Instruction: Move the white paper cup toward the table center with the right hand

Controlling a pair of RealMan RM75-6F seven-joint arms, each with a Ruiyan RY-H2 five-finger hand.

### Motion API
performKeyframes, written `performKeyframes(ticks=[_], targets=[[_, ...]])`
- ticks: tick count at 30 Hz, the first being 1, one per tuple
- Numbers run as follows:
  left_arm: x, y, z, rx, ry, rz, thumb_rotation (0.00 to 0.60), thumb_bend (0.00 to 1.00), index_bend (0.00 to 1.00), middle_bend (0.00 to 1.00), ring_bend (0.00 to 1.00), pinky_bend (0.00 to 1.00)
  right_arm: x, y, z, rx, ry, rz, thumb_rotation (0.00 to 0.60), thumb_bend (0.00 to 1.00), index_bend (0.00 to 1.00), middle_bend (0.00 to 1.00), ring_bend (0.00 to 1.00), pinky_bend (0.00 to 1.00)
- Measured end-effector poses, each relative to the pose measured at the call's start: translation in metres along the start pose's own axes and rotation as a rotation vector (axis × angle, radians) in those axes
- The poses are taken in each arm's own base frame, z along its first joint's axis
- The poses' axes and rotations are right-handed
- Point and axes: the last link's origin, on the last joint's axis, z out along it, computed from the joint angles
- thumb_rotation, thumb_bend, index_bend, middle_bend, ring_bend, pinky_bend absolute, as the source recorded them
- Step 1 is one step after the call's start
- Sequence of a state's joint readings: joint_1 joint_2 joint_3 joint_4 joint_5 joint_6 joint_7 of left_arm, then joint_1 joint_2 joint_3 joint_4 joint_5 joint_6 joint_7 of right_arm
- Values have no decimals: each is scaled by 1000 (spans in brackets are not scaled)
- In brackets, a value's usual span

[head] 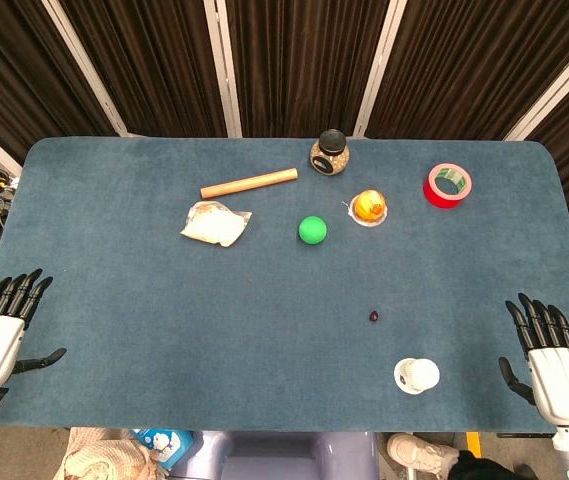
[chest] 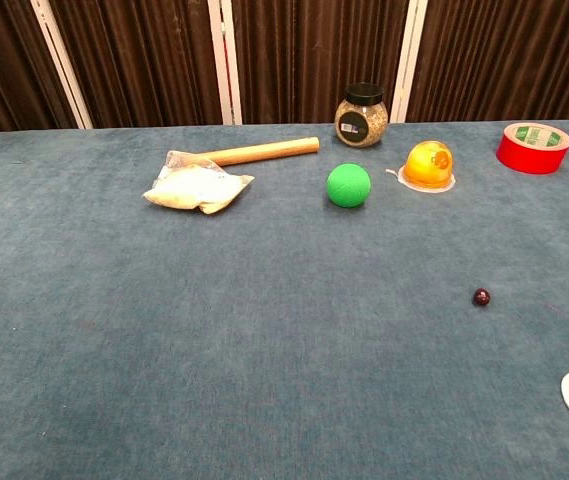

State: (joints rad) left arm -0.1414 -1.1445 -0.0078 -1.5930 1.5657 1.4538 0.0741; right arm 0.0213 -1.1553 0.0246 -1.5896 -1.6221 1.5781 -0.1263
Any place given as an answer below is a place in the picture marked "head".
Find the white sneaker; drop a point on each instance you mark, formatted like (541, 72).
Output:
(416, 451)

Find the blue and white package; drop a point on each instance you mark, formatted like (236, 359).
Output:
(164, 444)

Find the right black-fingered white robot hand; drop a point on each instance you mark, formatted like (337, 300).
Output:
(561, 380)

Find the lavender robot base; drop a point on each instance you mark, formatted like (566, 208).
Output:
(274, 457)

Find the black cloth item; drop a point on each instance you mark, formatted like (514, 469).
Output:
(484, 467)

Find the small dark purple bead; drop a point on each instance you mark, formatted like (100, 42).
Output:
(374, 316)

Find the clear bag of white powder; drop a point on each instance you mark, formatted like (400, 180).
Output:
(214, 224)

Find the beige knit cloth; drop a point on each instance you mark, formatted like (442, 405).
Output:
(109, 457)

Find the dark brown curtain panel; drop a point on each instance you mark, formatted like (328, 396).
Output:
(474, 65)
(154, 65)
(19, 75)
(304, 65)

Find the black-lidded glass jar of grains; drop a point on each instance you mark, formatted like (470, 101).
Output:
(330, 150)

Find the blue felt table cloth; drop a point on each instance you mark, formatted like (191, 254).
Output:
(244, 310)

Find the orange fruit jelly cup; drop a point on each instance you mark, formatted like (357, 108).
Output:
(370, 207)

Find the red tape roll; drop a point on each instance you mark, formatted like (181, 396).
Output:
(434, 196)

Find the white flower-print paper cup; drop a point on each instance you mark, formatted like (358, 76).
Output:
(420, 375)

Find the green ball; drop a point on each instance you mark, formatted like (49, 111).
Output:
(312, 230)

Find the wooden rod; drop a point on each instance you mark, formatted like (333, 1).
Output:
(249, 183)

